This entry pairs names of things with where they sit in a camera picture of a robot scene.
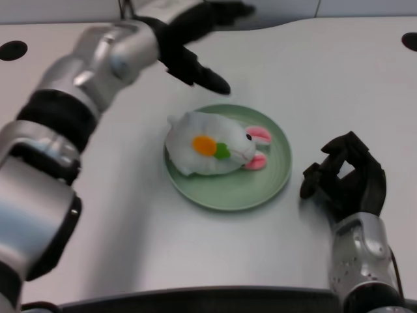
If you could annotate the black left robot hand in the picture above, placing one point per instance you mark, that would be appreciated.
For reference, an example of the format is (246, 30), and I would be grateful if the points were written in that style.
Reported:
(182, 62)

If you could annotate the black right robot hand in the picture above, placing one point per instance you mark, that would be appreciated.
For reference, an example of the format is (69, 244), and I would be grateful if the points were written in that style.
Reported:
(369, 186)

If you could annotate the white plush rabbit doll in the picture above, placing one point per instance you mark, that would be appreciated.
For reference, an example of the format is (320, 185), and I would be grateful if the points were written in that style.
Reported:
(208, 156)

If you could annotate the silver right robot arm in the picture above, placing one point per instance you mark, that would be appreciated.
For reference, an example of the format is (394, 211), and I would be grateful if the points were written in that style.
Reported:
(358, 254)

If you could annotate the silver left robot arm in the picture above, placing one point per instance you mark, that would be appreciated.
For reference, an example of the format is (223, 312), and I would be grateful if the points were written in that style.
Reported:
(65, 107)

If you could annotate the green round plate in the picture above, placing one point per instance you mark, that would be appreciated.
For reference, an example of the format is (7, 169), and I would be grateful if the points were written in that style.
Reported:
(234, 192)

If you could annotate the black table grommet hole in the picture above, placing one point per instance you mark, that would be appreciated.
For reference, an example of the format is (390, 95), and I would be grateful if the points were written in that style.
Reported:
(410, 41)
(13, 50)

